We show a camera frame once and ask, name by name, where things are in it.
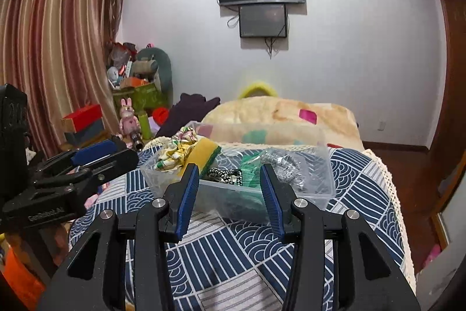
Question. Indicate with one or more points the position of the blue white patterned tablecloth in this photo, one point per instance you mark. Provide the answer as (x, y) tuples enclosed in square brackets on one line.
[(395, 205)]

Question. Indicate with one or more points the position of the silver steel wool scourer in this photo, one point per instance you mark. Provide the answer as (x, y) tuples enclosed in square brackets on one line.
[(291, 169)]

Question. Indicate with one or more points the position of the orange bag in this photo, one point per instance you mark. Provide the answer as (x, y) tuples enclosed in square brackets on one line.
[(22, 274)]

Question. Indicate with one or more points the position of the grey-blue box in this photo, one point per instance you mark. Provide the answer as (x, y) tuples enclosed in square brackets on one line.
[(89, 136)]

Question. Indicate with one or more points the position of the pink rabbit toy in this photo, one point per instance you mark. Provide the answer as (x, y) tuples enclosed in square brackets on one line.
[(128, 118)]

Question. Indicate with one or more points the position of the beige fleece blanket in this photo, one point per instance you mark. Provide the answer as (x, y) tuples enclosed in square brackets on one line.
[(276, 118)]

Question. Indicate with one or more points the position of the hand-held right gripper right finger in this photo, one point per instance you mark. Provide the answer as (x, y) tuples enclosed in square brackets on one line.
[(272, 202)]

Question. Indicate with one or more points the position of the red cloth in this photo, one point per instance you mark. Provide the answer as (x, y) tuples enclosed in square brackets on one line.
[(160, 116)]

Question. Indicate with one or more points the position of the white wardrobe door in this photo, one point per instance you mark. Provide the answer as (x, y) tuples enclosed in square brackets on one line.
[(437, 285)]

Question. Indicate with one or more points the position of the blue wave-patterned tablecloth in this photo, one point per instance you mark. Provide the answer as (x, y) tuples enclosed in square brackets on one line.
[(225, 267)]

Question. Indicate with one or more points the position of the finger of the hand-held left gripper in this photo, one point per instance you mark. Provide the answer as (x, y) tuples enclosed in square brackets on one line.
[(94, 152), (116, 165)]

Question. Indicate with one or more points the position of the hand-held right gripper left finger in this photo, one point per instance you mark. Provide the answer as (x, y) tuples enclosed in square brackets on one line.
[(186, 202)]

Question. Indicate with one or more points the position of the floral patterned cloth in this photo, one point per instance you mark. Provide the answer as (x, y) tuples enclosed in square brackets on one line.
[(174, 150)]

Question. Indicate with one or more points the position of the clear plastic storage box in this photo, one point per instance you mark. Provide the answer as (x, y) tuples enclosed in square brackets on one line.
[(240, 201)]

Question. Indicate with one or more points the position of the green cylindrical bottle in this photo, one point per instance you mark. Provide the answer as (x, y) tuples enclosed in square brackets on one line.
[(145, 125)]

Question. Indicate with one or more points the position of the white wall socket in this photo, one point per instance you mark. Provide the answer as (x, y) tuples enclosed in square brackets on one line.
[(382, 125)]

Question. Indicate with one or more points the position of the pink item on floor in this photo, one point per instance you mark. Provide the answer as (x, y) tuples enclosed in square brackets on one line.
[(433, 256)]

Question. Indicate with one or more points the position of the grey plush toy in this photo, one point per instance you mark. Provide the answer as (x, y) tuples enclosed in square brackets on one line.
[(164, 70)]

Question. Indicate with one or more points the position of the yellow green sponge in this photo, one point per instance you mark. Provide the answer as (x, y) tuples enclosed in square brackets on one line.
[(204, 154)]

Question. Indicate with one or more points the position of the striped brown curtain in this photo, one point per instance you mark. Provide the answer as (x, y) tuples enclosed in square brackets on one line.
[(54, 48)]

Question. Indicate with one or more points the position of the small dark binoculars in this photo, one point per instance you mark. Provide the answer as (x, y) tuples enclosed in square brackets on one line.
[(136, 140)]

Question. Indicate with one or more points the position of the dark purple cloth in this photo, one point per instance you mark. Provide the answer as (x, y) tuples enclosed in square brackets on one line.
[(189, 110)]

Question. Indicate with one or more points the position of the pile of toys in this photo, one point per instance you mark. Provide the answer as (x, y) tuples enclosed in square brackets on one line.
[(120, 63)]

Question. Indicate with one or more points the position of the red box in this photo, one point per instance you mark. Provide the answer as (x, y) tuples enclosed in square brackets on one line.
[(83, 116)]

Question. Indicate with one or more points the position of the green cardboard box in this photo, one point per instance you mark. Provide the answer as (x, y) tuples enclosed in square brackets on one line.
[(145, 98)]

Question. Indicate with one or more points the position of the brown wooden wardrobe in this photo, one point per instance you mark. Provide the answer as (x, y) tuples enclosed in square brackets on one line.
[(453, 96)]

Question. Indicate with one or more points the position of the small wall-mounted monitor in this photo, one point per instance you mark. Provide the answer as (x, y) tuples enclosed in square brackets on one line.
[(263, 21)]

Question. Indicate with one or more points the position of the green knitted cloth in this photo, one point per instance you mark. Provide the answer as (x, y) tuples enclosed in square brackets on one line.
[(251, 169)]

